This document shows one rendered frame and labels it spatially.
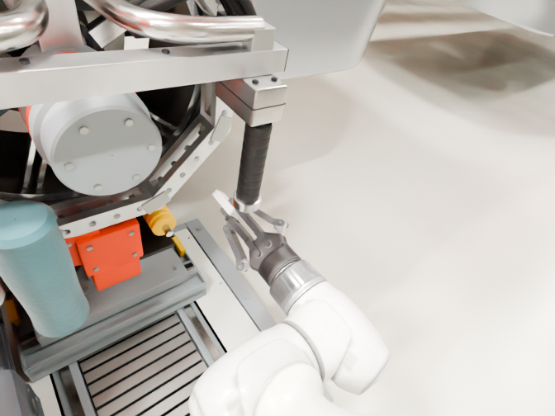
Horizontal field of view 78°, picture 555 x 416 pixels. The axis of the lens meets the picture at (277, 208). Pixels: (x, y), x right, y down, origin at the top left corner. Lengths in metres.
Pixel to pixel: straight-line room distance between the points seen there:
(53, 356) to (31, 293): 0.49
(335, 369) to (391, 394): 0.80
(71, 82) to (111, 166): 0.14
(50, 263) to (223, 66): 0.37
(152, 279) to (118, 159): 0.66
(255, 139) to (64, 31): 0.28
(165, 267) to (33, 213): 0.60
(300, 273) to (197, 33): 0.37
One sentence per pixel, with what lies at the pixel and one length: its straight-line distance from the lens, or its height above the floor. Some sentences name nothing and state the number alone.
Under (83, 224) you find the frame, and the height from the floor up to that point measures 0.60.
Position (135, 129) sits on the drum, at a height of 0.88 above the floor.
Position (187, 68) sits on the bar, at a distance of 0.39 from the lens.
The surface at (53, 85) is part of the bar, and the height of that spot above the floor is 0.97.
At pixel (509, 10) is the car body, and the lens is 2.76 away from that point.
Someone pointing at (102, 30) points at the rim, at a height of 0.90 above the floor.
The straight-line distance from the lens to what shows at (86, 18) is 0.83.
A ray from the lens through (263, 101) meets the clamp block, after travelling 0.42.
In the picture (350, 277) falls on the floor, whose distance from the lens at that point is 1.49.
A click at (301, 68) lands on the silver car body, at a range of 1.01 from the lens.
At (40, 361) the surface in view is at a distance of 1.13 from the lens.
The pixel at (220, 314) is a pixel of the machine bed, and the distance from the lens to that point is 1.19.
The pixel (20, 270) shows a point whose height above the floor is 0.69.
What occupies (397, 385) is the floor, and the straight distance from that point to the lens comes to 1.34.
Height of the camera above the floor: 1.12
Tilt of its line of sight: 43 degrees down
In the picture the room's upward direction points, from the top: 14 degrees clockwise
